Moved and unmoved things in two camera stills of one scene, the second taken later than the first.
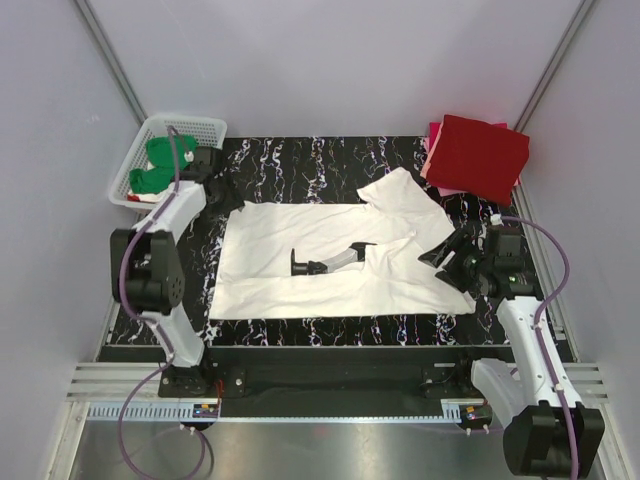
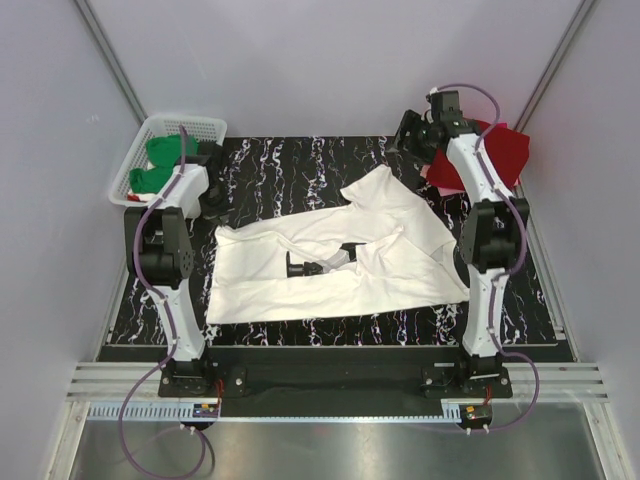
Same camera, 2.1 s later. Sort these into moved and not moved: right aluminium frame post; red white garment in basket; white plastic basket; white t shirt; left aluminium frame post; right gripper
Moved: right gripper; white t shirt
Not moved: right aluminium frame post; left aluminium frame post; red white garment in basket; white plastic basket
